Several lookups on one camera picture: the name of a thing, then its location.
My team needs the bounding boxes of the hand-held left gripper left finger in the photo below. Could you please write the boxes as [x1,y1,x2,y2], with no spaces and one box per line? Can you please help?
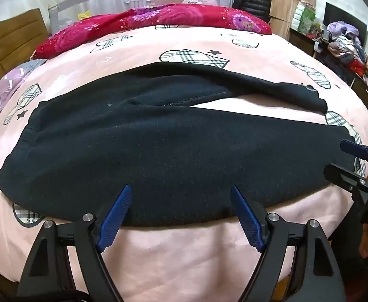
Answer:
[16,185,132,302]

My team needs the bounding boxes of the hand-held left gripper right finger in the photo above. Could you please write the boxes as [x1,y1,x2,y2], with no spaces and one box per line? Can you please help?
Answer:
[231,185,349,302]

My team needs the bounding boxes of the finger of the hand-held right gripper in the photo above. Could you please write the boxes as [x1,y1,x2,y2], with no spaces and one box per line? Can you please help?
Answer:
[324,162,368,197]
[340,138,368,170]

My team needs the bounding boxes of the black pants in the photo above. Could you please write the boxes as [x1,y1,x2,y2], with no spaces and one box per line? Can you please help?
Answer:
[0,62,365,227]

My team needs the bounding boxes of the dark cabinet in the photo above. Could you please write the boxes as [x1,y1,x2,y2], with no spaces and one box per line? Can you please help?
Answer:
[288,27,368,118]

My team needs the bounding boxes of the pink bedsheet with plaid hearts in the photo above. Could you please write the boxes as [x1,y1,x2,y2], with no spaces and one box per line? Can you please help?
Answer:
[0,24,368,302]

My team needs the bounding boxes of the pile of clothes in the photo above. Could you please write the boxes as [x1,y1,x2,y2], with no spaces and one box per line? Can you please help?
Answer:
[325,20,368,71]

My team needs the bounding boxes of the black monitor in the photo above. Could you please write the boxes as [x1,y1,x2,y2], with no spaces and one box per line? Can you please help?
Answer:
[324,2,368,45]

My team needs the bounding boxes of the stack of green white boxes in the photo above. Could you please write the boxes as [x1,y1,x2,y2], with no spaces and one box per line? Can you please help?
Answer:
[292,0,317,36]

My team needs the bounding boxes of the black down jacket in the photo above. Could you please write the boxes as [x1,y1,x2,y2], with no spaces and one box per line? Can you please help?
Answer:
[232,0,272,23]

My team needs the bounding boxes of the wooden headboard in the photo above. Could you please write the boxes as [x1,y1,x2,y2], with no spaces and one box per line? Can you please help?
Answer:
[0,8,49,96]

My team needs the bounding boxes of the red floral quilt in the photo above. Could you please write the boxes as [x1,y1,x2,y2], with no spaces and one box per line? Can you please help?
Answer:
[33,3,272,60]

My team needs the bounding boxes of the grey mesh bed rail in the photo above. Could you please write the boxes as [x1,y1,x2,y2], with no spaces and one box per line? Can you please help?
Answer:
[47,0,232,36]

